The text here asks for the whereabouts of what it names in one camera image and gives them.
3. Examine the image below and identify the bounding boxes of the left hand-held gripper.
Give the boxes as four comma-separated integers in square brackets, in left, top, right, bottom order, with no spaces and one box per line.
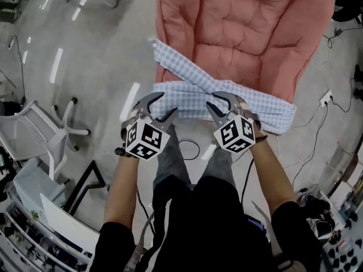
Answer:
[124,91,179,162]

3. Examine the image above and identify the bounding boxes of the white marbled table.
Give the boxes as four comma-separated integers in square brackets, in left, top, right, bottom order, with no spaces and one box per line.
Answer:
[39,193,100,257]

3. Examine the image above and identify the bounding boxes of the blue checkered shorts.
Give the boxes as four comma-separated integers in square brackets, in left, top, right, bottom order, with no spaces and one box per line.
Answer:
[147,37,297,136]

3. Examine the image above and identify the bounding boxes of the wooden chair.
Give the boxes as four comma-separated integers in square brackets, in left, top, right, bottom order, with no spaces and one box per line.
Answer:
[331,146,363,192]

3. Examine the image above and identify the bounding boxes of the person's leg in jeans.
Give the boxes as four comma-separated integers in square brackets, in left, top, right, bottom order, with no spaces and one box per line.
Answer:
[153,123,194,193]
[195,146,238,190]

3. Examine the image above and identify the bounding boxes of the black waist device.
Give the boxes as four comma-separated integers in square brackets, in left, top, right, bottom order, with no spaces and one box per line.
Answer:
[247,216,268,235]

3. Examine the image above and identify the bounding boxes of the pink cushioned armchair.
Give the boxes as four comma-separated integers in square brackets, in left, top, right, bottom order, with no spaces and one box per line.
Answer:
[155,0,337,116]

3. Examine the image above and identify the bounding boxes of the person's torso in black shirt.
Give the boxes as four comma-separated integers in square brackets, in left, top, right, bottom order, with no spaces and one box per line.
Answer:
[90,176,324,272]

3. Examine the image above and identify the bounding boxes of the pale blue covered box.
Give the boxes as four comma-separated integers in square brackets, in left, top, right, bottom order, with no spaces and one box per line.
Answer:
[12,163,66,218]

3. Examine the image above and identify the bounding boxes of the person's left leg in jeans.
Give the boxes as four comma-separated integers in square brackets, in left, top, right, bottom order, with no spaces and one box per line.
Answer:
[153,123,194,193]

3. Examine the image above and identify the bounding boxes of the person's left forearm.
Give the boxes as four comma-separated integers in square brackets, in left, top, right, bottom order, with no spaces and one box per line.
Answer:
[103,154,140,227]

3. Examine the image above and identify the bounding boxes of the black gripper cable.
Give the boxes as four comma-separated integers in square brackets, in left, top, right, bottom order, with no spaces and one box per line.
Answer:
[136,185,156,235]
[240,157,255,207]

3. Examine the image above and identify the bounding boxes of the dark bead bracelet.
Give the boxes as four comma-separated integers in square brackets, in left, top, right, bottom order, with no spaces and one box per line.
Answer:
[114,142,137,159]

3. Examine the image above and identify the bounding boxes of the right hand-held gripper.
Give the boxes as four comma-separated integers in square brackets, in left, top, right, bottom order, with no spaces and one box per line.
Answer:
[205,91,257,155]

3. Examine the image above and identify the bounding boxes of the black metal table frame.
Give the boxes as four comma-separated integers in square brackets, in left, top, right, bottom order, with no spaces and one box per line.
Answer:
[61,160,111,217]

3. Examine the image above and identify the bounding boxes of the group of black caps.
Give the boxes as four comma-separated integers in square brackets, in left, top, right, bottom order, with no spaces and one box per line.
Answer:
[326,219,363,272]

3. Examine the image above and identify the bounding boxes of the person's right forearm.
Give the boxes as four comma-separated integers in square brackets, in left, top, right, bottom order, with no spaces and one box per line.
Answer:
[248,139,299,213]

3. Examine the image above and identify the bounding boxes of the person's right hand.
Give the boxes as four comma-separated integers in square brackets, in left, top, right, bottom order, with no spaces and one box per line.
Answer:
[236,97,262,132]

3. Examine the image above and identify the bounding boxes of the white power strip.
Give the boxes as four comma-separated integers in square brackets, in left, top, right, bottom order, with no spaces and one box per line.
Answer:
[319,89,334,108]

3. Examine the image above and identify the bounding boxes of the person's right leg in jeans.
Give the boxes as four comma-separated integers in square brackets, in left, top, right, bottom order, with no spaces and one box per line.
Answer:
[195,146,238,190]

